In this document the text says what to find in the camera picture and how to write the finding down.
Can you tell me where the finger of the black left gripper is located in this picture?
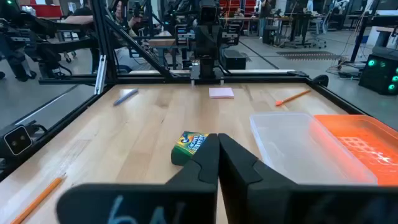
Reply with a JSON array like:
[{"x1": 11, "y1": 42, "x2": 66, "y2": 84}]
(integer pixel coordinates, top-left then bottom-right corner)
[
  {"x1": 208, "y1": 24, "x2": 241, "y2": 59},
  {"x1": 175, "y1": 24, "x2": 209, "y2": 59}
]

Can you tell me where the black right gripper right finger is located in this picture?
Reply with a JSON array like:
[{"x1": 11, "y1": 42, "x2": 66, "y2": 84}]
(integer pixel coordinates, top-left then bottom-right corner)
[{"x1": 218, "y1": 133, "x2": 398, "y2": 224}]

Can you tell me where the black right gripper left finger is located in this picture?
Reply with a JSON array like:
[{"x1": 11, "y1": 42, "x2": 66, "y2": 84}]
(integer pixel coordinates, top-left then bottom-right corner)
[{"x1": 55, "y1": 133, "x2": 220, "y2": 224}]

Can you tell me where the pink sticky notes pad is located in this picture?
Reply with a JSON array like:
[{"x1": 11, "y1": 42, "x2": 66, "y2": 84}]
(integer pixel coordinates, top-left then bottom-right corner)
[{"x1": 208, "y1": 87, "x2": 235, "y2": 100}]

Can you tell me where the green crayon box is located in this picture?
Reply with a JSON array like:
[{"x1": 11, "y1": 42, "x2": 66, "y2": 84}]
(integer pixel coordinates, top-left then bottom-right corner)
[{"x1": 170, "y1": 131, "x2": 210, "y2": 167}]

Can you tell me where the blue pen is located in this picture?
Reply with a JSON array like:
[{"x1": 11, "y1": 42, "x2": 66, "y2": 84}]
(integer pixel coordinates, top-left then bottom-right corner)
[{"x1": 113, "y1": 88, "x2": 139, "y2": 107}]

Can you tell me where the orange pencil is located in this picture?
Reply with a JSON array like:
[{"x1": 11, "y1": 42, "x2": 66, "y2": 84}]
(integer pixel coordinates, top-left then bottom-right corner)
[
  {"x1": 10, "y1": 173, "x2": 67, "y2": 224},
  {"x1": 275, "y1": 89, "x2": 312, "y2": 108}
]

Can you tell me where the person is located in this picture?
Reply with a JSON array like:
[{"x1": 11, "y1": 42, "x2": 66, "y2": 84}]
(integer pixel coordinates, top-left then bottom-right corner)
[
  {"x1": 258, "y1": 0, "x2": 275, "y2": 40},
  {"x1": 112, "y1": 0, "x2": 141, "y2": 39}
]

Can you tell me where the black floor mat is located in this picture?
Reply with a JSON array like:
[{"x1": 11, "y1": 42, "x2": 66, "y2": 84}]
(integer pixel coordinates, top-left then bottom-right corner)
[{"x1": 275, "y1": 50, "x2": 343, "y2": 61}]

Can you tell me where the orange plastic box lid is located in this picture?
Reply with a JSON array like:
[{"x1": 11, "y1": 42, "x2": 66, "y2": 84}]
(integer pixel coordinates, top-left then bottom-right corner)
[{"x1": 313, "y1": 114, "x2": 398, "y2": 187}]

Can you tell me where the black computer with green lights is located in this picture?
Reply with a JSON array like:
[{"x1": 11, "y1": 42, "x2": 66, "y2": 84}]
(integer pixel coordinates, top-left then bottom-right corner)
[{"x1": 358, "y1": 46, "x2": 398, "y2": 96}]

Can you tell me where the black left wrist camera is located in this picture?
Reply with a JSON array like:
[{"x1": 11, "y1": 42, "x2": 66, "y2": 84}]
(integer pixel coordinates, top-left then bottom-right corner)
[{"x1": 198, "y1": 0, "x2": 218, "y2": 24}]

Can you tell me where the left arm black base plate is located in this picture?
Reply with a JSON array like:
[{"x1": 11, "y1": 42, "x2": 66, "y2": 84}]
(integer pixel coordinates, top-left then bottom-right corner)
[{"x1": 189, "y1": 63, "x2": 226, "y2": 85}]

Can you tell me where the black aluminium table frame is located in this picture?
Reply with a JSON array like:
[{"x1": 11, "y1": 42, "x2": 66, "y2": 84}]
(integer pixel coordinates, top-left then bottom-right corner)
[{"x1": 0, "y1": 0, "x2": 371, "y2": 183}]

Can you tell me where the silver aluminium bracket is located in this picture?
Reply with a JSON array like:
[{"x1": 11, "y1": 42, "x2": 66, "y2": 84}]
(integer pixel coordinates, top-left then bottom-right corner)
[{"x1": 93, "y1": 55, "x2": 108, "y2": 95}]

